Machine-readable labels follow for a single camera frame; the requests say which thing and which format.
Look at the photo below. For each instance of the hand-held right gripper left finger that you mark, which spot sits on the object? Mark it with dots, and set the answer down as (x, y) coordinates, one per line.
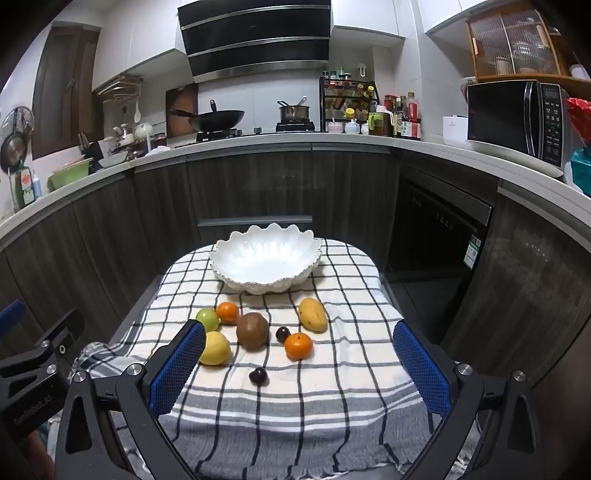
(180, 364)

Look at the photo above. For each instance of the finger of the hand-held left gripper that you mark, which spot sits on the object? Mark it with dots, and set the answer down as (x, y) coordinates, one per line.
(11, 316)
(55, 339)

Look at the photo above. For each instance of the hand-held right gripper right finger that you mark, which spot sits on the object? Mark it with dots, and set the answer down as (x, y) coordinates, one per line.
(422, 369)

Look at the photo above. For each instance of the yellow lemon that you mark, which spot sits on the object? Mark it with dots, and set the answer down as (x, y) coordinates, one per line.
(216, 349)

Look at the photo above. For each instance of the green apple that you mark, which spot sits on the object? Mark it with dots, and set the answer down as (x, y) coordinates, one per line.
(207, 317)

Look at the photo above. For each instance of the orange mandarin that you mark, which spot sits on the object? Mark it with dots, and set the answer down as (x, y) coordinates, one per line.
(298, 346)
(228, 312)

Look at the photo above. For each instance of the dark cherry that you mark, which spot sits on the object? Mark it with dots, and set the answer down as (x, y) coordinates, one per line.
(257, 375)
(282, 334)

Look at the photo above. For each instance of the brown kiwi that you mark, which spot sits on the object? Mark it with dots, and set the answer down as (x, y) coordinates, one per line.
(252, 330)

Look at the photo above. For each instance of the yellow mango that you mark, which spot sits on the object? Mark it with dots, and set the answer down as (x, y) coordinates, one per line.
(312, 314)

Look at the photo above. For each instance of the white scalloped bowl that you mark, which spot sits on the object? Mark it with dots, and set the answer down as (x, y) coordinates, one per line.
(265, 261)

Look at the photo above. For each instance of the person's left forearm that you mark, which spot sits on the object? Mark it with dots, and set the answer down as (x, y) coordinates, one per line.
(37, 461)

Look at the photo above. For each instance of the checked white cloth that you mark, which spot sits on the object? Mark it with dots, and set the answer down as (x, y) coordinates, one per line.
(300, 406)

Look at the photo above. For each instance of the green dish soap bottle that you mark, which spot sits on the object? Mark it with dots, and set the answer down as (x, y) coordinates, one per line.
(23, 189)

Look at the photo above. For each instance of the blue pump bottle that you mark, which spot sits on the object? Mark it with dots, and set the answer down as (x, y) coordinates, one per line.
(37, 188)

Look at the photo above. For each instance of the black dishwasher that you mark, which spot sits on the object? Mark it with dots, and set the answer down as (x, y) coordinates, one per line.
(434, 230)

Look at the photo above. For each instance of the green plastic basin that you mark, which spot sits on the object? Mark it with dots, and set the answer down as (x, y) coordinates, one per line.
(69, 175)

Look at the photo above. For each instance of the hanging steel frying pan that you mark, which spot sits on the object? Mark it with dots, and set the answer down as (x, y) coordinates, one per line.
(14, 147)

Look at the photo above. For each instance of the black knife block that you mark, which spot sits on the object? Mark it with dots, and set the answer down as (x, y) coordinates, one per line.
(92, 150)

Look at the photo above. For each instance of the plain white bowl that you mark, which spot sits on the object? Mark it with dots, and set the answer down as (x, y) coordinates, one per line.
(113, 159)

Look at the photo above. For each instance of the dark wood base cabinets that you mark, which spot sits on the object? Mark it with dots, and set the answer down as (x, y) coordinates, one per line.
(254, 184)

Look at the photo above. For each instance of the pale green teapot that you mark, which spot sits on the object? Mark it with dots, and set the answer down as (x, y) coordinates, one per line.
(143, 132)

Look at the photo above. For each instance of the brown lidded jar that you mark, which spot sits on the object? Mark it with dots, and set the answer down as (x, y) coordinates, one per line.
(159, 140)

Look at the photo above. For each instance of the white plate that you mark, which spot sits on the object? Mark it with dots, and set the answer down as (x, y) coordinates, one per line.
(508, 159)

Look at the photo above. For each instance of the brown wooden door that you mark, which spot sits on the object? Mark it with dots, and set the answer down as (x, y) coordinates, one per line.
(60, 92)

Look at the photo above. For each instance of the white hanging spatula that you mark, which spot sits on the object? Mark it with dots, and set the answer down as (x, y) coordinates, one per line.
(137, 115)

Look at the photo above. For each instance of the black gas hob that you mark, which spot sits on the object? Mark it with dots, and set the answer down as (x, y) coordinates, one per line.
(258, 133)

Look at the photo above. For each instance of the black wok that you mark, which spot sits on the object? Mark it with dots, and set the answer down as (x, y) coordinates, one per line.
(217, 120)

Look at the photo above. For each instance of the green oil dispenser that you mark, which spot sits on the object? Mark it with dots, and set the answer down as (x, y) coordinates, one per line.
(375, 124)

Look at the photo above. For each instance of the cluster of sauce bottles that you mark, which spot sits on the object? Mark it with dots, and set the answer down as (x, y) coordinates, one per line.
(408, 117)

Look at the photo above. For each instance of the pale ceramic seasoning pot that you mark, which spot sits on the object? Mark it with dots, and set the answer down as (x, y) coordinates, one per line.
(335, 126)
(352, 126)

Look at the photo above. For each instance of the wooden hanging rack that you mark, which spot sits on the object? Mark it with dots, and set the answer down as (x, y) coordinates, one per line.
(120, 87)

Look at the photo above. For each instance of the yellow capped jar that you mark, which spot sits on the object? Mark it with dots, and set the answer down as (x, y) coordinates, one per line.
(349, 113)

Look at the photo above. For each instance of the black microwave oven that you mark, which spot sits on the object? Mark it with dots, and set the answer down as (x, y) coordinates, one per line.
(503, 115)

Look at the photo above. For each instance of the wooden cutting board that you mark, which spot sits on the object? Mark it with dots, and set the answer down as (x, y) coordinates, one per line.
(184, 97)

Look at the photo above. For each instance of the steel saucepan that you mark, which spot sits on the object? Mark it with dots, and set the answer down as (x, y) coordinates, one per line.
(294, 113)

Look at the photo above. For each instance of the white electric kettle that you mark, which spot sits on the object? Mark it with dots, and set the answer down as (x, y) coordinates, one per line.
(465, 87)

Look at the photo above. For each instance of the black spice rack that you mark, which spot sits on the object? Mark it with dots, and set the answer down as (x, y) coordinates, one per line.
(325, 99)

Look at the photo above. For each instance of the red plastic bag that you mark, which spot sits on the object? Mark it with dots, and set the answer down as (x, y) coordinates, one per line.
(579, 115)

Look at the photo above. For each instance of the row of spice jars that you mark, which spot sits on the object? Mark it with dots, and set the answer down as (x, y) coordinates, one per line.
(341, 78)

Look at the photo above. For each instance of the black range hood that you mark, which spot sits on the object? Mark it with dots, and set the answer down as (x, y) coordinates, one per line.
(254, 41)

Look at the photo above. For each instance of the wooden ribbed glass cabinet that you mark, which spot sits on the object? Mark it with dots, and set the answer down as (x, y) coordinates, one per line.
(517, 41)

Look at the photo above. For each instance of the white wall cabinets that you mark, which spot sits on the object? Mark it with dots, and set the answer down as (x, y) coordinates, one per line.
(138, 41)

